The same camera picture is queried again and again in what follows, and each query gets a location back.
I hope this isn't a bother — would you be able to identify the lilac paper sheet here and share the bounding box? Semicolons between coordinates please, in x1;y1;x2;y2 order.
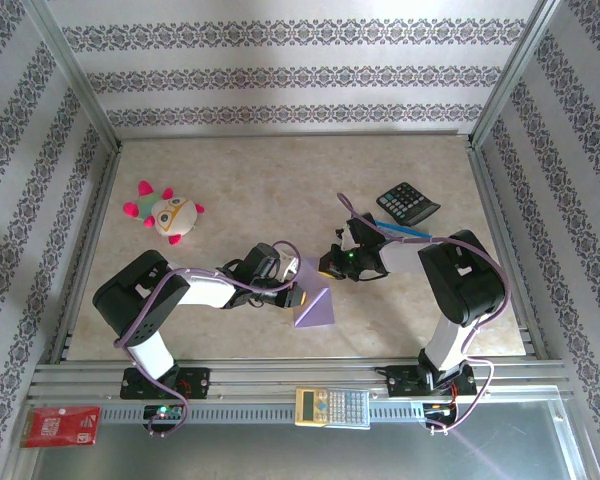
293;256;337;330

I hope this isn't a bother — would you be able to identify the shiny steel sheet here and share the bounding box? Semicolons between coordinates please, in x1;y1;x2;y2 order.
9;399;599;480

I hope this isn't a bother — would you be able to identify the blue white packet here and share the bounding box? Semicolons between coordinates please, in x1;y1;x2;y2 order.
372;219;434;240

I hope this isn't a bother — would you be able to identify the black desk calculator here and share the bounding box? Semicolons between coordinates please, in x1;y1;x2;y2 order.
376;181;442;227

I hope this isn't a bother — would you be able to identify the beige scientific calculator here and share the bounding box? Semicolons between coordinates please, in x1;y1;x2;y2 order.
294;387;371;430

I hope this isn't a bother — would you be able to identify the plush toy with pink feet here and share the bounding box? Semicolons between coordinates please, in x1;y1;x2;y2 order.
123;180;205;245

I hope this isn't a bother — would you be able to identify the red packet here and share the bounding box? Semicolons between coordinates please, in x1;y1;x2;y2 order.
19;405;102;449

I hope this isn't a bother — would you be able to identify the wide aluminium mounting rail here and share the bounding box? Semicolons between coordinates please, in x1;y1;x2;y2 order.
27;360;571;402

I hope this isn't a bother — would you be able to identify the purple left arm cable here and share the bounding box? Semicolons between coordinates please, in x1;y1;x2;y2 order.
113;241;304;439

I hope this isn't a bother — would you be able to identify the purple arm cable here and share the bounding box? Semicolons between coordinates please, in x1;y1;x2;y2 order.
113;241;304;439
336;192;512;436

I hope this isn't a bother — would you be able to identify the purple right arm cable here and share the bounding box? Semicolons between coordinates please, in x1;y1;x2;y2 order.
336;192;512;436

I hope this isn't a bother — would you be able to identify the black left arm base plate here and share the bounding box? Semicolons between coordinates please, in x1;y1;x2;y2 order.
119;367;212;400

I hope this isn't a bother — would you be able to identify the grey slotted cable duct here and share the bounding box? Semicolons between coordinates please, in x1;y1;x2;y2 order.
99;402;429;426

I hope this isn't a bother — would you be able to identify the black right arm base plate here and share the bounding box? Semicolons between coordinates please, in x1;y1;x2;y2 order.
384;364;479;399

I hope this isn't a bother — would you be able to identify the thin aluminium wall rail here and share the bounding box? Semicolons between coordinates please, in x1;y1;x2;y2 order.
117;129;474;141

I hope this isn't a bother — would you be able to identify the aluminium side rail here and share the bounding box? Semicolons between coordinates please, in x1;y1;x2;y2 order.
467;142;549;362
47;142;124;365

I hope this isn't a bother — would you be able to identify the aluminium frame post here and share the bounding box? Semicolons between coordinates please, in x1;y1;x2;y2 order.
22;0;124;151
467;0;566;149

